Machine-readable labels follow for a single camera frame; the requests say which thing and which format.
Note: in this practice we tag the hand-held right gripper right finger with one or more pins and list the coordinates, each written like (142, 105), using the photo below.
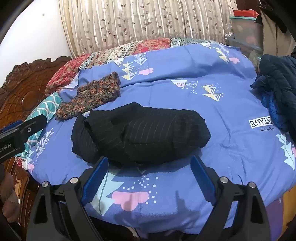
(203, 178)

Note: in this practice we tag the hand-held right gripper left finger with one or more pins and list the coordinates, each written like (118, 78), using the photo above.
(94, 183)

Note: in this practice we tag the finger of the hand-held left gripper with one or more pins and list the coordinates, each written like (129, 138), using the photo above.
(13, 125)
(34, 122)

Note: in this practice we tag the black striped garment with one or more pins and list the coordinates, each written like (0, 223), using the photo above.
(143, 134)

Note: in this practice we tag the person's left hand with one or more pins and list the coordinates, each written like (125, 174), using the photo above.
(10, 199)

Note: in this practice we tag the teal chevron cloth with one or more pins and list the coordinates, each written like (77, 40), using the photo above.
(44, 111)

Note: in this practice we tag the carved wooden headboard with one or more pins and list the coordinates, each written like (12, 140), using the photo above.
(18, 92)

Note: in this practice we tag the brown floral garment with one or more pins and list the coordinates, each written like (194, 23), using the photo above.
(92, 97)

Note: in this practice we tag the blue printed bedsheet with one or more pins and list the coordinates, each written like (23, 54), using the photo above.
(175, 97)

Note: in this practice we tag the navy puffer jacket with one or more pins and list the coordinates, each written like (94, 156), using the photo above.
(277, 88)

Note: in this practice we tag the beige leaf-print curtain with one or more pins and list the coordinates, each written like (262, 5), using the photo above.
(143, 20)

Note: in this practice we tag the clear plastic storage box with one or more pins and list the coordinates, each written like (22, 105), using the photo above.
(246, 32)

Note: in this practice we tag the beige hanging garment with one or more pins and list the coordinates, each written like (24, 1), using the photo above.
(275, 34)

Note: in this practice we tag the red cloth bundle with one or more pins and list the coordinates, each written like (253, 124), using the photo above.
(245, 13)

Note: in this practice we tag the black hanging garment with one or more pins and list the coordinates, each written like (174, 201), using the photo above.
(277, 14)

